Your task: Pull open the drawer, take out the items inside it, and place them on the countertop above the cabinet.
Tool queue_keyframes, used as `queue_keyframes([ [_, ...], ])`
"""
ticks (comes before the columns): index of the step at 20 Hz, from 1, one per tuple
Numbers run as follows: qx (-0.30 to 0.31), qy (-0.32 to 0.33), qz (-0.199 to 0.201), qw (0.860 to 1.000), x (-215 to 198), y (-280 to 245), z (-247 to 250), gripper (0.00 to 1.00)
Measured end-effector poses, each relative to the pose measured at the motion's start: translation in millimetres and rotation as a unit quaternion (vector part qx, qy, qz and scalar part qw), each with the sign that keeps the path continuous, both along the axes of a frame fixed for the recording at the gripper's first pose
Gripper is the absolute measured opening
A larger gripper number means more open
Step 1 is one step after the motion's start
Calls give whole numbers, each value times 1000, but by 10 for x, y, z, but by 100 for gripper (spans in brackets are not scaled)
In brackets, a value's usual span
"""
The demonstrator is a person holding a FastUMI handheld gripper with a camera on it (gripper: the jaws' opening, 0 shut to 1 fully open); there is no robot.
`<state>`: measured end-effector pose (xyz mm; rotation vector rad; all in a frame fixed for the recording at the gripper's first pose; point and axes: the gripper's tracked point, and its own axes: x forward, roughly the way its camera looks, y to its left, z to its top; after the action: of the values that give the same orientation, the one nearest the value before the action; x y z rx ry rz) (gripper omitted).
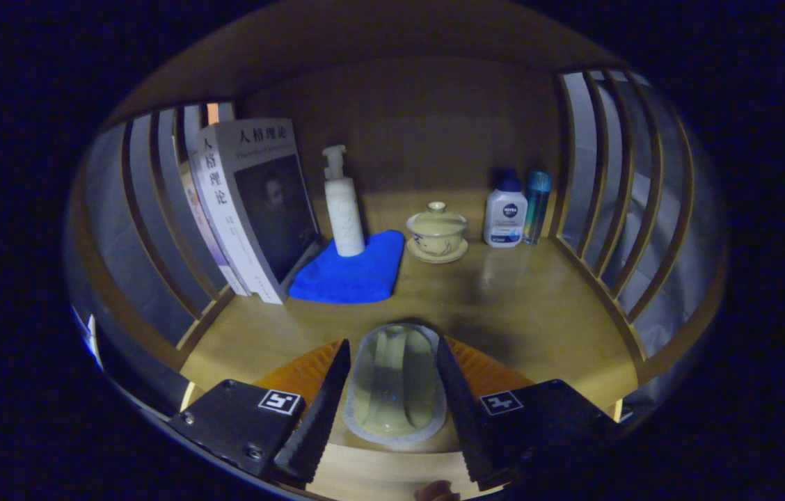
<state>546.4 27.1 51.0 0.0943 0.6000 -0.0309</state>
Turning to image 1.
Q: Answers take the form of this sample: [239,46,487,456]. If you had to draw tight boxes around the grey sponge brush yellow handle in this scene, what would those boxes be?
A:
[342,322,449,447]

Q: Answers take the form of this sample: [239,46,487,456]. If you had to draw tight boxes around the teal spray bottle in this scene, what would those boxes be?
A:
[523,169,552,246]

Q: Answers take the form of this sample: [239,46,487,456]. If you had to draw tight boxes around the wooden countertop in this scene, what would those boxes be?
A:
[180,188,644,453]

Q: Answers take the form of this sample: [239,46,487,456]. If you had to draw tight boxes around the wooden cabinet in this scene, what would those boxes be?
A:
[65,0,727,453]

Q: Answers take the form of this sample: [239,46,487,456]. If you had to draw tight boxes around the white pump bottle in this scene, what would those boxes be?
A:
[322,145,366,257]

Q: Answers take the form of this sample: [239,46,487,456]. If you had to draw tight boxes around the thick white book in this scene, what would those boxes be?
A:
[194,118,324,305]

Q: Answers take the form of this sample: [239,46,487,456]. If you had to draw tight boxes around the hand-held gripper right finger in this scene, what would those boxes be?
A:
[436,336,623,491]

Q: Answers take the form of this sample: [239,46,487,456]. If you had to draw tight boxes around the thin pale book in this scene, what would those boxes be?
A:
[179,160,251,298]

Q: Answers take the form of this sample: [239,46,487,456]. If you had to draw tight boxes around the white lotion bottle blue cap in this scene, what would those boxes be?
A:
[483,169,528,248]

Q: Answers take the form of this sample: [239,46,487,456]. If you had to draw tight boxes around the folded blue cloth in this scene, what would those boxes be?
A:
[288,230,406,305]

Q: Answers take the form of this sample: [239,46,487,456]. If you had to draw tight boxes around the wooden drawer with black knob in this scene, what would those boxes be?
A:
[306,444,505,501]

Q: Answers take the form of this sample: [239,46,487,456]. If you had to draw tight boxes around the lidded ceramic tea cup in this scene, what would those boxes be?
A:
[406,202,469,264]

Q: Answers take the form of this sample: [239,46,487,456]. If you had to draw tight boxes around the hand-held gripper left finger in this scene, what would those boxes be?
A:
[168,338,352,484]

